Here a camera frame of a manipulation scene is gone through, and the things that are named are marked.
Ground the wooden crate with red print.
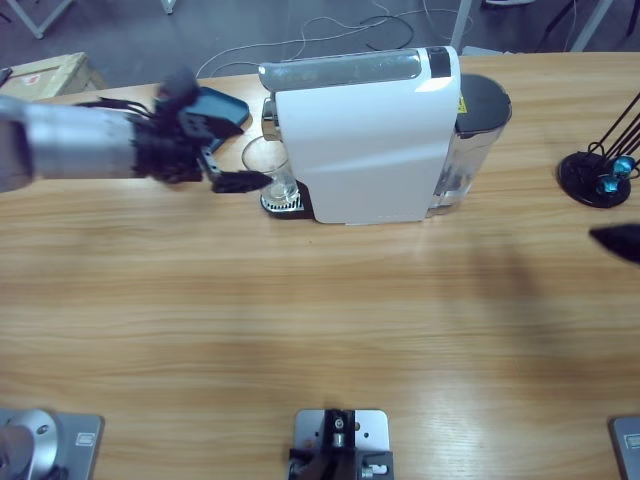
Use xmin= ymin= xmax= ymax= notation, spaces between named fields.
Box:
xmin=0 ymin=52 xmax=107 ymax=100

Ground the white metal frame desk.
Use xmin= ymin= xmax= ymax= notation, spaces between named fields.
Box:
xmin=0 ymin=0 xmax=177 ymax=41
xmin=451 ymin=0 xmax=615 ymax=57

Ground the teal plastic tray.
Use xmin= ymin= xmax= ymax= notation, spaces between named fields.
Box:
xmin=192 ymin=86 xmax=251 ymax=154

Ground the white floor cable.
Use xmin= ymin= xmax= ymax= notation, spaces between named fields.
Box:
xmin=193 ymin=0 xmax=454 ymax=81

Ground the black capsule holder with rods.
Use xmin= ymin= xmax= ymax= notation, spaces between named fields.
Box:
xmin=557 ymin=91 xmax=640 ymax=209

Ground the clear water tank black lid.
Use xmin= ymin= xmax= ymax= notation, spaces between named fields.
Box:
xmin=427 ymin=73 xmax=514 ymax=217

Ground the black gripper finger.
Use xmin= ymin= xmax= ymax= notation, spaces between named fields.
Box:
xmin=211 ymin=169 xmax=275 ymax=196
xmin=211 ymin=118 xmax=247 ymax=140
xmin=588 ymin=222 xmax=640 ymax=265

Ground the black stand leg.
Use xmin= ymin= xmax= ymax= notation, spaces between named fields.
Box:
xmin=532 ymin=0 xmax=569 ymax=53

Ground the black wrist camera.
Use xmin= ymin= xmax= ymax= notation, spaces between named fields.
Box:
xmin=155 ymin=67 xmax=200 ymax=104

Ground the clear drinking glass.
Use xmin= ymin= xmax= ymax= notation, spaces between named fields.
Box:
xmin=241 ymin=135 xmax=292 ymax=202

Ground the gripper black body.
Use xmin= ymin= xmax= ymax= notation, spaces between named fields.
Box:
xmin=132 ymin=98 xmax=225 ymax=185

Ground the white capsule coffee machine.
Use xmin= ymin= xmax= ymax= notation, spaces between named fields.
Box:
xmin=257 ymin=45 xmax=464 ymax=226

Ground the black floor cable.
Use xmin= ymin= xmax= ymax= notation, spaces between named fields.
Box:
xmin=358 ymin=14 xmax=416 ymax=52

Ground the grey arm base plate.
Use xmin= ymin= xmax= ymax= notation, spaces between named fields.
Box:
xmin=607 ymin=415 xmax=640 ymax=480
xmin=52 ymin=412 xmax=106 ymax=480

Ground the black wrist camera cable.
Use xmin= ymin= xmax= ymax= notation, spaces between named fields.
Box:
xmin=74 ymin=96 xmax=157 ymax=120

